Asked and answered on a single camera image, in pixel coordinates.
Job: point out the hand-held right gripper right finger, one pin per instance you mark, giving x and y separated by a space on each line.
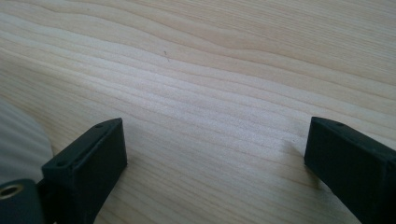
351 165

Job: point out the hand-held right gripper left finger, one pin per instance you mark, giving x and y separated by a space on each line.
84 168

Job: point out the white ribbed object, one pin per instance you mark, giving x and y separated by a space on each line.
21 146

